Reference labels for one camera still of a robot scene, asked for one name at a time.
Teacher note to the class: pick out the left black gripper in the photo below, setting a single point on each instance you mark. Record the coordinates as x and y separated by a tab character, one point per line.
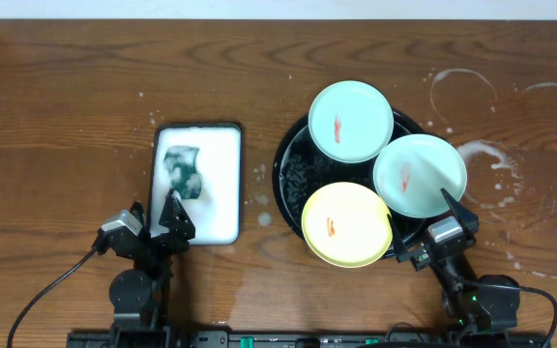
158	243

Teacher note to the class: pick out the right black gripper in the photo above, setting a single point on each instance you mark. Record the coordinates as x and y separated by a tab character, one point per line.
422	259

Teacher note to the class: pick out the green scrubbing sponge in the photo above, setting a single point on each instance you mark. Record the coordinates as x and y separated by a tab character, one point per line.
183	176

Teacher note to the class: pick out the mint plate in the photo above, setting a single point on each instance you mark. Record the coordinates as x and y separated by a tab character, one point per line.
350	121
411	171

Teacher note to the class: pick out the yellow plate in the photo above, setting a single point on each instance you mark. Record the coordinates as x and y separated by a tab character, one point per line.
347	225

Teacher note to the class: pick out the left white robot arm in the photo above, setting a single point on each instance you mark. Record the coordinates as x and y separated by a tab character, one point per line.
140	295

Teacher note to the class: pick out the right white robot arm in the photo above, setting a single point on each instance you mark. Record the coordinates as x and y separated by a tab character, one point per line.
480	304

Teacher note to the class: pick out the rectangular black foam tray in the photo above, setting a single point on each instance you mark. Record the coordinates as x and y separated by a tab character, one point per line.
216	212

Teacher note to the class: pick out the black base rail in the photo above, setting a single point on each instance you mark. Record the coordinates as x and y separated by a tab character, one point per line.
223	339

